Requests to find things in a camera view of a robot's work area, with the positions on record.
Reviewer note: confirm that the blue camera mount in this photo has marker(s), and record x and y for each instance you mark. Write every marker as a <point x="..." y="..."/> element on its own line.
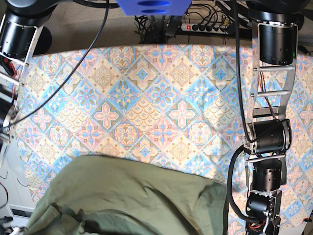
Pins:
<point x="154" y="7"/>

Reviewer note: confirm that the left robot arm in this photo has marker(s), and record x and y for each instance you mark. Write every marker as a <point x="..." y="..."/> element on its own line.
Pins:
<point x="268" y="134"/>

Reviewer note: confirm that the patterned tablecloth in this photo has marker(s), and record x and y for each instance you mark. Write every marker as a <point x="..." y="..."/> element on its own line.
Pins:
<point x="173" y="107"/>

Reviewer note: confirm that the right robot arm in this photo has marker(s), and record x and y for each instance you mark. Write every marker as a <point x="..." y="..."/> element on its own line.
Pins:
<point x="22" y="32"/>

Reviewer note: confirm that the white power strip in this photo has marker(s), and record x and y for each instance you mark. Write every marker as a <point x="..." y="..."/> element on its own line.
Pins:
<point x="203" y="28"/>

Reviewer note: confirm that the green t-shirt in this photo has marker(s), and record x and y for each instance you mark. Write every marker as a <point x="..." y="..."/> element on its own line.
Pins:
<point x="102" y="195"/>

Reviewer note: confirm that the black round stool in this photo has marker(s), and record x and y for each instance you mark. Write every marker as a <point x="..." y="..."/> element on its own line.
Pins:
<point x="44" y="42"/>

